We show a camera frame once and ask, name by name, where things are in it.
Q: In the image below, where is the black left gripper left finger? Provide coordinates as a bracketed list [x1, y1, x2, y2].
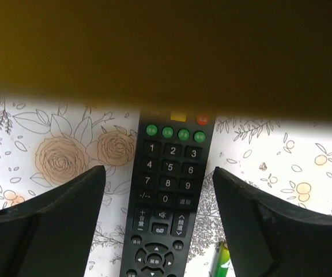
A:
[0, 166, 106, 277]

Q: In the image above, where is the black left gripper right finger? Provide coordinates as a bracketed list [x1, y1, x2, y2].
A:
[213, 167, 332, 277]

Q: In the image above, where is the black tv remote control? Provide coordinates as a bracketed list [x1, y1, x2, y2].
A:
[120, 111, 214, 277]

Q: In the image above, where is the green AAA battery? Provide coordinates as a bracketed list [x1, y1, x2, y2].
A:
[209, 241, 231, 277]

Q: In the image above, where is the floral table mat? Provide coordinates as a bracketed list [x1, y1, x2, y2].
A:
[0, 96, 332, 276]

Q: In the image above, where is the blue shelf unit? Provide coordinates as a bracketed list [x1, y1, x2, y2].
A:
[0, 1, 332, 121]

